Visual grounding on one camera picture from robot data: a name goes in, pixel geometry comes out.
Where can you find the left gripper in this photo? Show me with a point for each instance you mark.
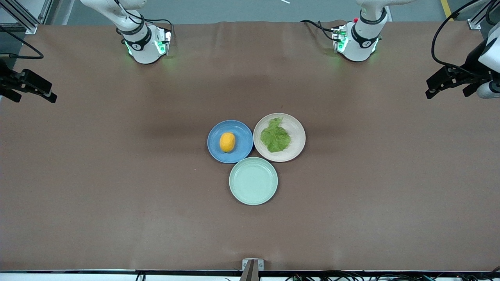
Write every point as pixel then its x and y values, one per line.
pixel 471 67

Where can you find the brown table mat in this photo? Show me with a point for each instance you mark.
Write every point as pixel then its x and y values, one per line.
pixel 117 214

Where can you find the green lettuce leaf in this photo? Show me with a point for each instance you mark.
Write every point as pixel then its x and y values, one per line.
pixel 275 137

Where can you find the yellow lemon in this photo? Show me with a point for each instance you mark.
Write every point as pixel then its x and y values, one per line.
pixel 227 142

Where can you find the aluminium frame post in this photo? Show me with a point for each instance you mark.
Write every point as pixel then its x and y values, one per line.
pixel 478 17
pixel 21 17

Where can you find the pale green plate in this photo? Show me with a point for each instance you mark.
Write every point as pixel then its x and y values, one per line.
pixel 253 181

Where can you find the blue plate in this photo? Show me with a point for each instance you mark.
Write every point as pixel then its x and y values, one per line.
pixel 240 150

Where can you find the beige plate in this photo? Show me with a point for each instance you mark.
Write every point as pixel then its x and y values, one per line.
pixel 295 144

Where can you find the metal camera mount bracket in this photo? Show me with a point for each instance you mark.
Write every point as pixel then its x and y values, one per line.
pixel 252 266

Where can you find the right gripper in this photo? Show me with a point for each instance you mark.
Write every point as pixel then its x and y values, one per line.
pixel 5 80

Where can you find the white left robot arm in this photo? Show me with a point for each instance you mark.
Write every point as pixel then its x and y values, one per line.
pixel 357 47

